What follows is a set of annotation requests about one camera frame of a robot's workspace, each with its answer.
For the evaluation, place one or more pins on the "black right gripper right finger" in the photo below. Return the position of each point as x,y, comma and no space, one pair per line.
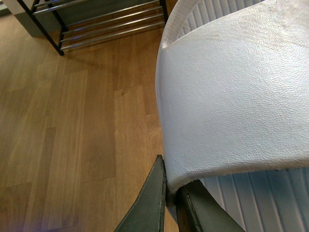
198,211

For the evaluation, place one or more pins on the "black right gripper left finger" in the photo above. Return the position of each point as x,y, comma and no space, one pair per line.
147,214

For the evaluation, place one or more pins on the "light blue slide sandal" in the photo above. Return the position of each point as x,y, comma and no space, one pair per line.
232,89

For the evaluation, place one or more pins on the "black metal shoe rack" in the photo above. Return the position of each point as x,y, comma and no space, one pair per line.
72,24

